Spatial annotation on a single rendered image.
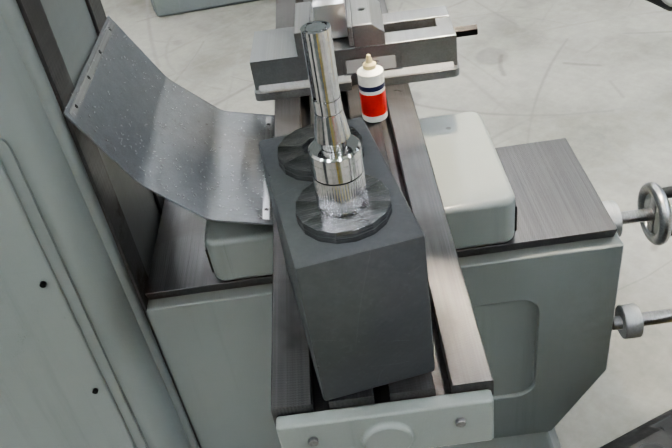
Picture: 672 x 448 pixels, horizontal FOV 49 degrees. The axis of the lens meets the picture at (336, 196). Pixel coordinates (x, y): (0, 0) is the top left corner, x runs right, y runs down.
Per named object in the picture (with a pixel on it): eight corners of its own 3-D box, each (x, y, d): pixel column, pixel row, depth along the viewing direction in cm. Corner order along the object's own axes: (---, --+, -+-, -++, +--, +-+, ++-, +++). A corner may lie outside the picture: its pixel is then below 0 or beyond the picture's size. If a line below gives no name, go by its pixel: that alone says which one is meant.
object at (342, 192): (339, 224, 66) (332, 176, 63) (307, 202, 69) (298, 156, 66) (378, 199, 68) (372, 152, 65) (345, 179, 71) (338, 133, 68)
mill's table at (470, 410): (378, -8, 177) (374, -40, 172) (501, 444, 78) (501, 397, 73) (282, 7, 178) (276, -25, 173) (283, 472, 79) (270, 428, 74)
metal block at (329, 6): (347, 21, 129) (343, -12, 126) (348, 36, 124) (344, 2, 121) (317, 25, 130) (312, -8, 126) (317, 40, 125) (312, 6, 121)
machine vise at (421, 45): (448, 37, 136) (445, -20, 130) (460, 76, 124) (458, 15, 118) (260, 61, 138) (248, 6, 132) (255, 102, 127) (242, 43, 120)
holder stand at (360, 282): (378, 240, 94) (361, 104, 82) (437, 371, 77) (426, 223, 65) (285, 264, 93) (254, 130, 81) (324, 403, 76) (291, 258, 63)
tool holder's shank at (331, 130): (331, 159, 63) (312, 40, 57) (308, 146, 65) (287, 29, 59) (359, 143, 65) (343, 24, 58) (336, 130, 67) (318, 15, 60)
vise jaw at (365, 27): (380, 13, 132) (378, -9, 129) (385, 44, 122) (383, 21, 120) (347, 17, 132) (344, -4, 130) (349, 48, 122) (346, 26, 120)
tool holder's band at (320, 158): (332, 176, 63) (330, 167, 62) (298, 156, 66) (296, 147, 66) (372, 152, 65) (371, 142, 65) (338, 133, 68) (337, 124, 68)
